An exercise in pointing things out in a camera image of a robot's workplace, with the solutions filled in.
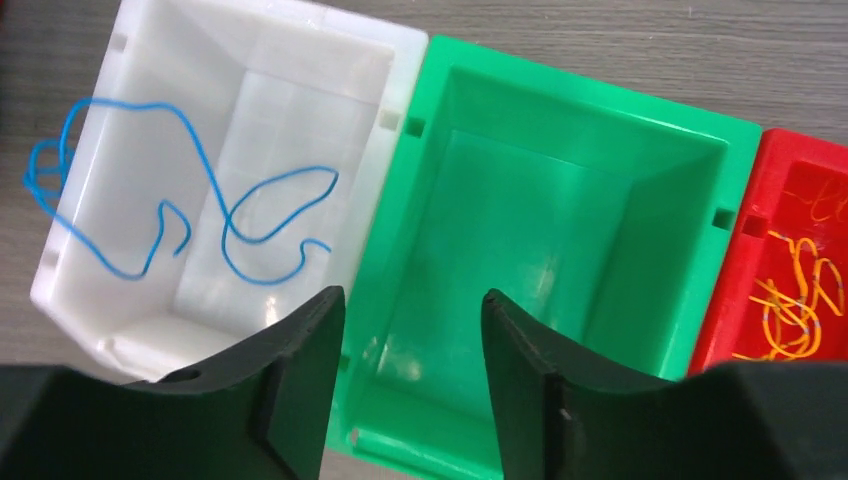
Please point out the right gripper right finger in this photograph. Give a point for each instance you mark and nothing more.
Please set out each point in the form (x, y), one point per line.
(562, 411)

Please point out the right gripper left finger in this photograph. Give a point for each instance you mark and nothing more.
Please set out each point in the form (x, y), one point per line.
(256, 410)

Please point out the green plastic bin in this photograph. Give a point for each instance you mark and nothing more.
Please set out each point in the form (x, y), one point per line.
(603, 212)

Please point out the red plastic bin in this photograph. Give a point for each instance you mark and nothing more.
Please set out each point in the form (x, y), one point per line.
(782, 291)

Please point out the white plastic bin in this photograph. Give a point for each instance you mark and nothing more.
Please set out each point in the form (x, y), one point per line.
(228, 168)

